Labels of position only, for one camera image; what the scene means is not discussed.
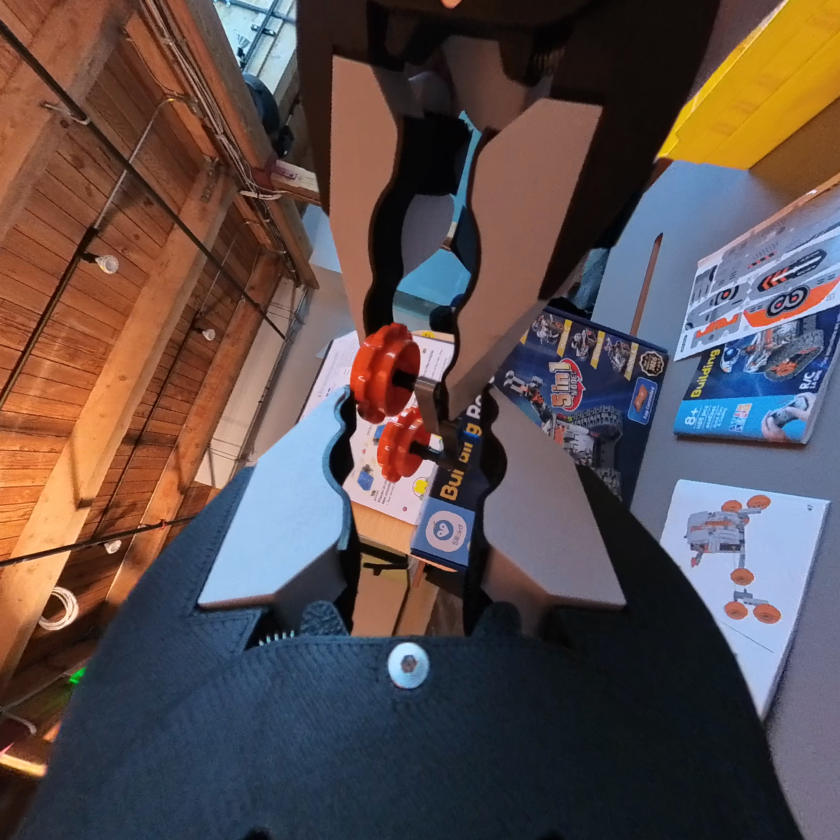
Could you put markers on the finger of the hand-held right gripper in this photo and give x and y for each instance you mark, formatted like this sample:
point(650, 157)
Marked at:
point(358, 164)
point(525, 216)

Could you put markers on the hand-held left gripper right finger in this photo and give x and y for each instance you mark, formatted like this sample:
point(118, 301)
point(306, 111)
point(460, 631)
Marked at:
point(551, 525)

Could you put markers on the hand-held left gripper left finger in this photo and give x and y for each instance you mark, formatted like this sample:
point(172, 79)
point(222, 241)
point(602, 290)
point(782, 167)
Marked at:
point(282, 518)

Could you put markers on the orange toy wheel assembly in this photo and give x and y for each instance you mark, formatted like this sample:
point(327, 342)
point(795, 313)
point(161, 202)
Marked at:
point(384, 371)

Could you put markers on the grey desk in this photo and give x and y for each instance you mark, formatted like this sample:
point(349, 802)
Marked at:
point(722, 459)

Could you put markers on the yellow plastic bin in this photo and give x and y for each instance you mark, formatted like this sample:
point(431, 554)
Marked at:
point(768, 85)

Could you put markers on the dark blue robot kit box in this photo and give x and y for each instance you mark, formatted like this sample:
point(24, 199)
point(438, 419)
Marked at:
point(590, 394)

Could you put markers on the open instruction booklet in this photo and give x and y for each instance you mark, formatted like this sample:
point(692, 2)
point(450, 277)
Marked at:
point(741, 577)

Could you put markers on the blue printed kit booklet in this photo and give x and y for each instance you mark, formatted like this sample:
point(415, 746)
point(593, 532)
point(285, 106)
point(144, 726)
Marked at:
point(741, 400)

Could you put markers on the orange grey sticker sheet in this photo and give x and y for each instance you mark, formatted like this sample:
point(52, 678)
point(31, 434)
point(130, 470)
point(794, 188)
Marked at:
point(761, 295)

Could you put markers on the green exit sign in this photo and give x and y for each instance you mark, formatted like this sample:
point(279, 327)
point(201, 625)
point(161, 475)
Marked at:
point(77, 676)

